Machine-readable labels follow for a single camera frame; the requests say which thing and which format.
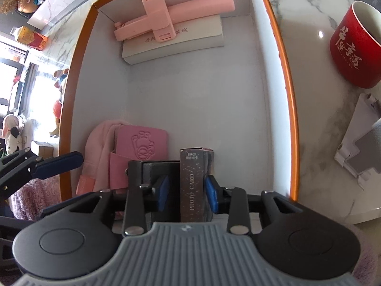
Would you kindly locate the orange storage box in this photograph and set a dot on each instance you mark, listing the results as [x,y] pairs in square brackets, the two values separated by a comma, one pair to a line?
[193,110]

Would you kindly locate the pink key pouch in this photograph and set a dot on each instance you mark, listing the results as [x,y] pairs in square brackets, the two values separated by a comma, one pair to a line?
[140,143]

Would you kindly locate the brown wooden block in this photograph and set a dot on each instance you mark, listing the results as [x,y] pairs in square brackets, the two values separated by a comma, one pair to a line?
[41,149]

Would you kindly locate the white phone stand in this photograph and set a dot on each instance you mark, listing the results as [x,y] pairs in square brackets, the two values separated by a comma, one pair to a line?
[360,119]

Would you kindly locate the red cup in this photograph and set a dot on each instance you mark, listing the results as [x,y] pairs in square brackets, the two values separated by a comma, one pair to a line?
[351,53]

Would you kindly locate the yellow tea drink bottle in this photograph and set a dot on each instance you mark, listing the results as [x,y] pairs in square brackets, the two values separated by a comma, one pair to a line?
[29,38]

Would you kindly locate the purple fluffy cushion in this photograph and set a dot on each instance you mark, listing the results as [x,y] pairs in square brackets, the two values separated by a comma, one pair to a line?
[32,196]

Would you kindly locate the black box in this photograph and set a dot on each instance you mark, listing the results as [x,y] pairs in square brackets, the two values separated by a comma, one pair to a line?
[148,172]

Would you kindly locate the brown plush dog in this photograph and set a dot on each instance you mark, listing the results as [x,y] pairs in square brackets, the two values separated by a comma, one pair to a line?
[62,79]

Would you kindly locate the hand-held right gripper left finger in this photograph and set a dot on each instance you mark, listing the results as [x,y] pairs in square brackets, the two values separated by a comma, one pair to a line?
[162,192]

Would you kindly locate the dark photo card box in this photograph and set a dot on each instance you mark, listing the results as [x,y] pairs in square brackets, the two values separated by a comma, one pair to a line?
[192,184]

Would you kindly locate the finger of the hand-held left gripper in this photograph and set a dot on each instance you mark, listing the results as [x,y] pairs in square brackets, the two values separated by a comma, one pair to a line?
[59,163]

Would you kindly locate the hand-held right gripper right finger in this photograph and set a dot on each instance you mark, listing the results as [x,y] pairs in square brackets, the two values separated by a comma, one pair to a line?
[211,195]

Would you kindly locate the pink plush pouch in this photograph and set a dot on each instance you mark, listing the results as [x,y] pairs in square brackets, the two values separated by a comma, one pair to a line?
[98,149]

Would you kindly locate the white flat box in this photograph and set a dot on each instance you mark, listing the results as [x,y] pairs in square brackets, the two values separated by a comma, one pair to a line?
[178,44]

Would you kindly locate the white plush toy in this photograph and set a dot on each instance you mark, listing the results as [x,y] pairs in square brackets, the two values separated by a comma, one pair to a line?
[15,134]

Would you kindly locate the white marble sideboard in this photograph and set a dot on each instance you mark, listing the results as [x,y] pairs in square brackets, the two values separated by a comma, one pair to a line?
[59,3]

